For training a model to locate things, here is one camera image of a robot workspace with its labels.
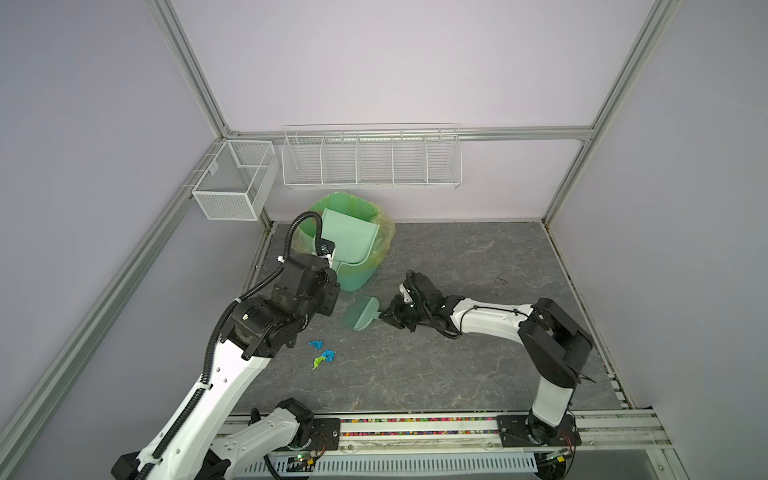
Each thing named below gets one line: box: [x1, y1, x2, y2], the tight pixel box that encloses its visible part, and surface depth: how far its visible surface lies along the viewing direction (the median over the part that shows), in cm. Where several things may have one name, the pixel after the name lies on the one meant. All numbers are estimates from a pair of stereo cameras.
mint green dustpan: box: [321, 208, 379, 270], surface depth 75 cm
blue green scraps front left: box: [308, 339, 336, 370], surface depth 88 cm
